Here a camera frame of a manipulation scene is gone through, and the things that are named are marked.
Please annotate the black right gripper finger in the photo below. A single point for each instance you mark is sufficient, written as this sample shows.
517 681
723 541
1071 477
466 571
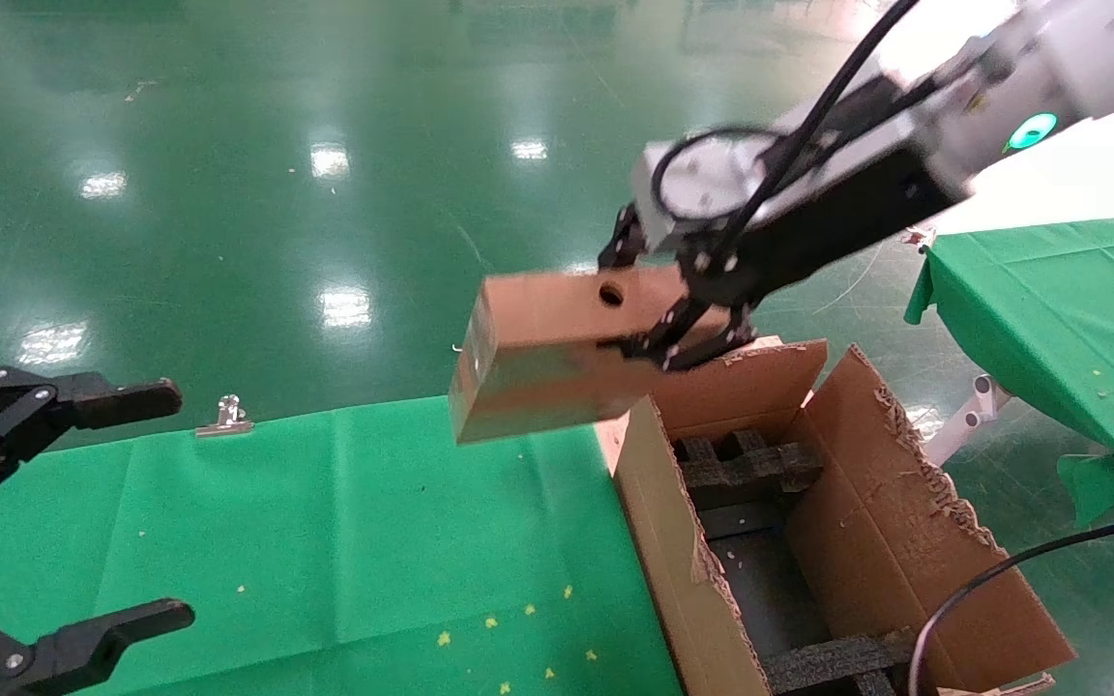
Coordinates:
688 338
623 246

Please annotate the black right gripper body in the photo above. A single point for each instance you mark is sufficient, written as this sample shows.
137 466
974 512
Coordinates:
828 222

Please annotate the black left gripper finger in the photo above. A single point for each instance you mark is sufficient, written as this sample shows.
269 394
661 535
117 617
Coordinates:
102 401
83 648

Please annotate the small brown cardboard box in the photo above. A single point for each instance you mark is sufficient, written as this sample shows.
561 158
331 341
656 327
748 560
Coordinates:
538 367

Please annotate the dark grey carton liner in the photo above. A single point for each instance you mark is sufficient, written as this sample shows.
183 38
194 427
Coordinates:
760 590

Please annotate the large open cardboard carton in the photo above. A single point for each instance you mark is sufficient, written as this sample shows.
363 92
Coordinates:
905 541

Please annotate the silver binder clip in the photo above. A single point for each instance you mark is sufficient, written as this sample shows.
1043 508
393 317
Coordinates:
226 420
920 239

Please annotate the white table leg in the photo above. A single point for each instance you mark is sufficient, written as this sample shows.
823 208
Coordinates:
978 411

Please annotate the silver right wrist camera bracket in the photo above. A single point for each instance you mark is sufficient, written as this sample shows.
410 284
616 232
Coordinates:
702 184

